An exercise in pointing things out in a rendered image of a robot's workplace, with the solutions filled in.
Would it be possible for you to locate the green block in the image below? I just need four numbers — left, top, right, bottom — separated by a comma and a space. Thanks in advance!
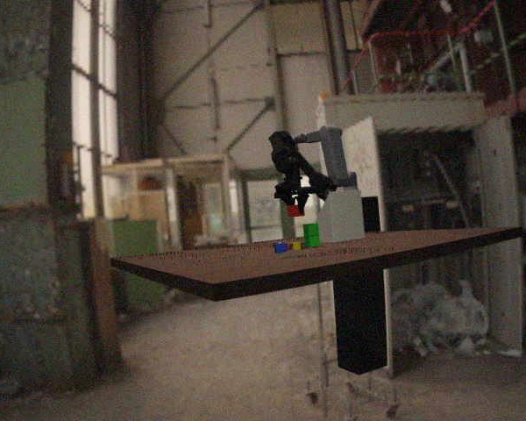
303, 224, 319, 236
304, 235, 320, 247

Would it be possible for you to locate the red block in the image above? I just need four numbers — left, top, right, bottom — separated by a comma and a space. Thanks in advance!
288, 204, 305, 218

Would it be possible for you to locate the blue block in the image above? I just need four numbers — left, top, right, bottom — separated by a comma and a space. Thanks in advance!
274, 243, 286, 253

